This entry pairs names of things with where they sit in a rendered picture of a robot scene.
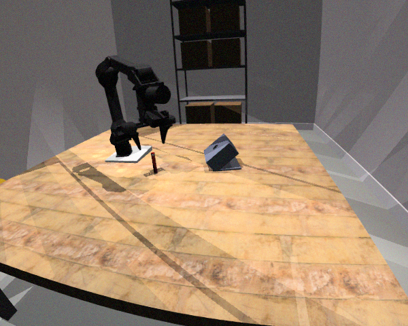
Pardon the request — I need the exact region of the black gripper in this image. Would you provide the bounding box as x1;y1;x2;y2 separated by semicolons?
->
121;103;176;150

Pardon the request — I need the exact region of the grey sloped panel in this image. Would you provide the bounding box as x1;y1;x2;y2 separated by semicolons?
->
204;134;242;172

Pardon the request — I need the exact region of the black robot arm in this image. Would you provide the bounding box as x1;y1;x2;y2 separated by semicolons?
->
95;55;171;157

